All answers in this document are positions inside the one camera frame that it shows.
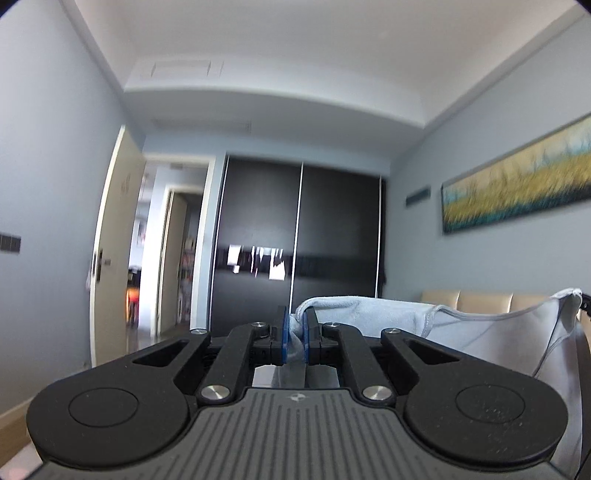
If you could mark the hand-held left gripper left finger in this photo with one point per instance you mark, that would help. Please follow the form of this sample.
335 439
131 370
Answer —
284 342

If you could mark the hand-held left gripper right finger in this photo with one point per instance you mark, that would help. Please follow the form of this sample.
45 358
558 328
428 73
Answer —
305 354

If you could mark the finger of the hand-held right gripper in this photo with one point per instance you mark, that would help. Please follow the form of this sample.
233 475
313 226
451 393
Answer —
585 305

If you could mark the light grey-blue garment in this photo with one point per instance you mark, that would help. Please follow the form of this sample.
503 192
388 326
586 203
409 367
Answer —
485 332

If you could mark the beige padded headboard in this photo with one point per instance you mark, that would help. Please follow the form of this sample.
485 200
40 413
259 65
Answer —
485 301

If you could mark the black glossy sliding wardrobe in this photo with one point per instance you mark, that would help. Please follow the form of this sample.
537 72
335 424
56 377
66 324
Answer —
341 217

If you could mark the hallway door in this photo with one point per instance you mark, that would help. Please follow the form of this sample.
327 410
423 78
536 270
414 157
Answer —
173 258

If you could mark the cream room door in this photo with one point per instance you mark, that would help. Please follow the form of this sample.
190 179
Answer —
115 240

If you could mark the long landscape wall painting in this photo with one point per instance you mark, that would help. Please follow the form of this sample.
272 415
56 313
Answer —
517 184

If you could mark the dark wall control panel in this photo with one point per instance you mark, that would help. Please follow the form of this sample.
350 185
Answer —
418 196

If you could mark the dark wall switch panel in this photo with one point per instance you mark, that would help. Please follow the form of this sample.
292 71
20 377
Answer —
9 243

